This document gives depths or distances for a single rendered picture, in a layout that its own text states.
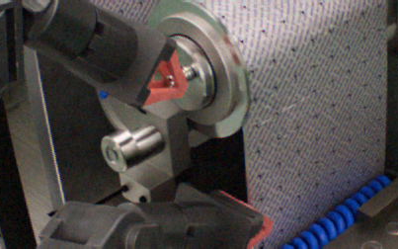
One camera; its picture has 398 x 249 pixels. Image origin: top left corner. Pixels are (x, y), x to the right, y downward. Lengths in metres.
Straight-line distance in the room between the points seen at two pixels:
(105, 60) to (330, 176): 0.36
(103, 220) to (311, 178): 0.32
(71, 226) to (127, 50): 0.15
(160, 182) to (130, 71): 0.20
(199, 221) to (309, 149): 0.18
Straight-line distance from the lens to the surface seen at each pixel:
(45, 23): 0.68
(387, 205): 1.02
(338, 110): 0.97
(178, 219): 0.81
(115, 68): 0.74
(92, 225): 0.73
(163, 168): 0.93
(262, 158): 0.89
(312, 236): 0.98
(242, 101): 0.84
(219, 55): 0.83
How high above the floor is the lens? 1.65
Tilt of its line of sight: 30 degrees down
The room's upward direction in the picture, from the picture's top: 6 degrees counter-clockwise
